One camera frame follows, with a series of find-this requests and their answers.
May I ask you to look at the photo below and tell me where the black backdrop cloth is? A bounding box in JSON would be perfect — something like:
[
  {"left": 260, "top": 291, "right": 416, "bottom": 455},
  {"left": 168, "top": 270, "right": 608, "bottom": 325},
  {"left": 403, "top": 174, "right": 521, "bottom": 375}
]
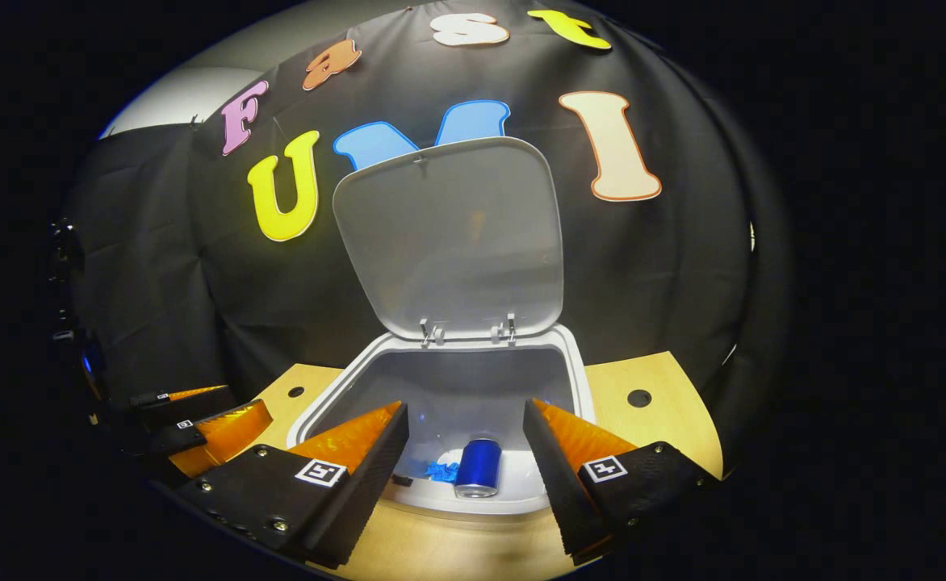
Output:
[{"left": 61, "top": 0, "right": 793, "bottom": 424}]

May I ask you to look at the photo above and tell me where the white desktop garbage bin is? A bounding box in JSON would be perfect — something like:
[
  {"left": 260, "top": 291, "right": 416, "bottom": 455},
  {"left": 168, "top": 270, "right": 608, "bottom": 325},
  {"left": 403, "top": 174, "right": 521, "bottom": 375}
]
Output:
[{"left": 287, "top": 136, "right": 596, "bottom": 517}]

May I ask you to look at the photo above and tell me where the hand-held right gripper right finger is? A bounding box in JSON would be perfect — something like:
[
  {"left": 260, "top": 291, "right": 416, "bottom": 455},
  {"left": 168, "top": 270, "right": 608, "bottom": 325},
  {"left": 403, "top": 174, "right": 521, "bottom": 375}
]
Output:
[{"left": 521, "top": 397, "right": 720, "bottom": 566}]

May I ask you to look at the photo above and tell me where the blue pop can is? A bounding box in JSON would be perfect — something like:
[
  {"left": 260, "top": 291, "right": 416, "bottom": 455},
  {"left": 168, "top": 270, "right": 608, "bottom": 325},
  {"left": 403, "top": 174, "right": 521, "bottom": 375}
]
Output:
[{"left": 454, "top": 438, "right": 503, "bottom": 499}]

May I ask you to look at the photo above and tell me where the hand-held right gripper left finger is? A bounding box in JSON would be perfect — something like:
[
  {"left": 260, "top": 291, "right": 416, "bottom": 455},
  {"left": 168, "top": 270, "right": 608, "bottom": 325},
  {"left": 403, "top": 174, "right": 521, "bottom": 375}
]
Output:
[{"left": 174, "top": 401, "right": 411, "bottom": 568}]

